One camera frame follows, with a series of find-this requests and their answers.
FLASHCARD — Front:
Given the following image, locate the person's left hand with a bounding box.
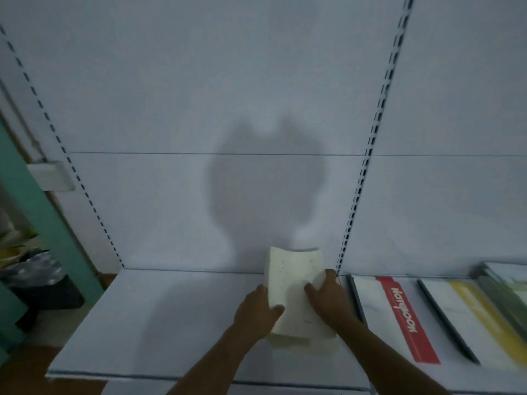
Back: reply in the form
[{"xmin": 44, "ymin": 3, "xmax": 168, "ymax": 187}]
[{"xmin": 232, "ymin": 284, "xmax": 285, "ymax": 340}]

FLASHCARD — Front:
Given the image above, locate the person's right hand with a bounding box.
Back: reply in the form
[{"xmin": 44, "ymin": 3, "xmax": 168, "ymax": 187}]
[{"xmin": 304, "ymin": 269, "xmax": 363, "ymax": 325}]

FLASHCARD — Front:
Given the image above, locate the person's right forearm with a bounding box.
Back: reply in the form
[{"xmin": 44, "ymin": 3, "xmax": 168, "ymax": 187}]
[{"xmin": 329, "ymin": 317, "xmax": 459, "ymax": 395}]

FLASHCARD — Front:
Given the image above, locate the person's left forearm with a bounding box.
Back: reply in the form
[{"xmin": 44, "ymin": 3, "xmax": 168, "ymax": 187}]
[{"xmin": 166, "ymin": 327, "xmax": 264, "ymax": 395}]

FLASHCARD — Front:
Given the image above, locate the white notebook with red stripe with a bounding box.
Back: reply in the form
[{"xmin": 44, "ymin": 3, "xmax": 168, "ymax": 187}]
[{"xmin": 348, "ymin": 275, "xmax": 480, "ymax": 366}]

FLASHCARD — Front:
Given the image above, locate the white metal shelf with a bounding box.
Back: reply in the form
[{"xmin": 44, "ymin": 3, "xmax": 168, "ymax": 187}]
[{"xmin": 45, "ymin": 268, "xmax": 527, "ymax": 395}]

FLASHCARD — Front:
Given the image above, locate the white notebook with yellow stripe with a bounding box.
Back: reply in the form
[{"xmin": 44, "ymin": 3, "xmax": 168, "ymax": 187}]
[{"xmin": 417, "ymin": 279, "xmax": 527, "ymax": 373}]

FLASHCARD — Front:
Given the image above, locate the white slotted shelf upright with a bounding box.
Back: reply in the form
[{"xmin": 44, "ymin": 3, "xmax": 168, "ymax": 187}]
[
  {"xmin": 335, "ymin": 0, "xmax": 416, "ymax": 276},
  {"xmin": 0, "ymin": 24, "xmax": 125, "ymax": 269}
]

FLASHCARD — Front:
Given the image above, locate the grey-green notebook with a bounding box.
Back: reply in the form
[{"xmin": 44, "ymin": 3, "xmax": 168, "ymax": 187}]
[{"xmin": 473, "ymin": 262, "xmax": 527, "ymax": 325}]

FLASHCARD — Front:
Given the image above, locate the black plastic bag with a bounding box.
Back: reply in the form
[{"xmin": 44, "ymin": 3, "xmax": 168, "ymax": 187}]
[{"xmin": 4, "ymin": 250, "xmax": 85, "ymax": 321}]

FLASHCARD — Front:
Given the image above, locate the teal door frame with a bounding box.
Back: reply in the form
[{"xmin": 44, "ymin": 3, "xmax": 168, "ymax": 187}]
[{"xmin": 0, "ymin": 119, "xmax": 103, "ymax": 301}]

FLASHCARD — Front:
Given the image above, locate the white wall switch box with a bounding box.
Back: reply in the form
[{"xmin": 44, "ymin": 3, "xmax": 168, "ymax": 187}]
[{"xmin": 27, "ymin": 160, "xmax": 77, "ymax": 192}]

